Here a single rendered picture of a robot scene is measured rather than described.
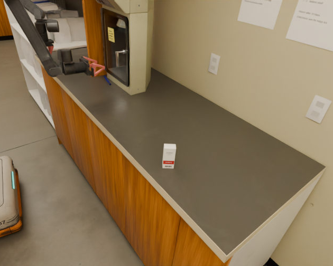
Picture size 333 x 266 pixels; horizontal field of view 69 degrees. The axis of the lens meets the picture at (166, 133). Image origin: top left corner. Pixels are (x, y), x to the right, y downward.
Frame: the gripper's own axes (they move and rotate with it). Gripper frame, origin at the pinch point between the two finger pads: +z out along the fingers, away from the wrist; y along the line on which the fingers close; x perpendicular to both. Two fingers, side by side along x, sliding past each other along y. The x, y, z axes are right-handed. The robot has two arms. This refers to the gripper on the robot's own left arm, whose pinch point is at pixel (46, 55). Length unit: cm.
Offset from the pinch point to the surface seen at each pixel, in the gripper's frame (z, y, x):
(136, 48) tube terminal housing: -13, 37, -46
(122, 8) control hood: -33, 29, -46
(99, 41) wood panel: -7.8, 32.2, -9.4
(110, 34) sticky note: -16.0, 32.0, -26.0
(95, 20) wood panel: -20.5, 30.8, -9.4
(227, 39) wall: -21, 76, -78
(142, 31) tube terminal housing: -21, 41, -47
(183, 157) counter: 16, 22, -109
